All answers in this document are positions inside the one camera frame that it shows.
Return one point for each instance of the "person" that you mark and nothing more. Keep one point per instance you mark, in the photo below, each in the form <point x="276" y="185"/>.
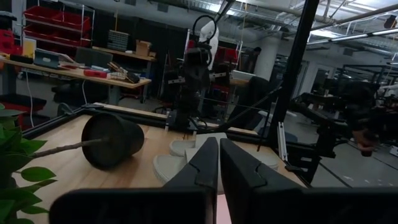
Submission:
<point x="363" y="102"/>

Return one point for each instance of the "red tool case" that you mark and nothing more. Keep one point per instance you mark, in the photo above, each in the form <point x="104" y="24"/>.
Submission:
<point x="94" y="73"/>

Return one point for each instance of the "green artificial plant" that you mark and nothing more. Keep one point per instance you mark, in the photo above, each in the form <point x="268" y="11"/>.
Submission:
<point x="12" y="146"/>

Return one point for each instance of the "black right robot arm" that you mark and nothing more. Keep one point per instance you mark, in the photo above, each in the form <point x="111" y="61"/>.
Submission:
<point x="194" y="74"/>

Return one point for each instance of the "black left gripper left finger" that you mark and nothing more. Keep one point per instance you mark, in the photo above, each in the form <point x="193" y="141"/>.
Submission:
<point x="140" y="208"/>

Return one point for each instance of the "cardboard box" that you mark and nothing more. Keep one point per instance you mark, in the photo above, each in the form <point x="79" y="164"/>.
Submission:
<point x="143" y="48"/>

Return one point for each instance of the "red bin shelf rack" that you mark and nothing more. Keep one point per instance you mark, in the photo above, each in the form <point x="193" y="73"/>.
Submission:
<point x="62" y="20"/>

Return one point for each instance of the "wooden workbench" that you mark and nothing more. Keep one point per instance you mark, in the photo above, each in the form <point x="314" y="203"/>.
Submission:
<point x="77" y="74"/>

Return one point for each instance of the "grey drawer cabinet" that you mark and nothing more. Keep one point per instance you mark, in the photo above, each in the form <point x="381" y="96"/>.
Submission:
<point x="118" y="40"/>

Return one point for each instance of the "grey slide sandal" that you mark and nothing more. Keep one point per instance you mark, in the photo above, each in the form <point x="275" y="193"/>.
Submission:
<point x="182" y="147"/>
<point x="169" y="168"/>

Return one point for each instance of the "black neighbouring robot arm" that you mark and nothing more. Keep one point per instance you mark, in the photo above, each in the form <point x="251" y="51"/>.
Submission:
<point x="320" y="109"/>

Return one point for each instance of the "black aluminium rig frame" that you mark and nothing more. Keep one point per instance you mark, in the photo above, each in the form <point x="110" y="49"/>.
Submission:
<point x="295" y="62"/>

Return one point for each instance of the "black plant pot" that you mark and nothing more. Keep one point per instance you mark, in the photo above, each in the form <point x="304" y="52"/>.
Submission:
<point x="112" y="140"/>

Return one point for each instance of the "grey laptop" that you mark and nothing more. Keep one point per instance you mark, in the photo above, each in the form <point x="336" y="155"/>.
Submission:
<point x="46" y="59"/>

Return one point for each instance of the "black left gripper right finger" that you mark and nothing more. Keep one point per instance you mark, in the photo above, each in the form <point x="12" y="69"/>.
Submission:
<point x="295" y="208"/>

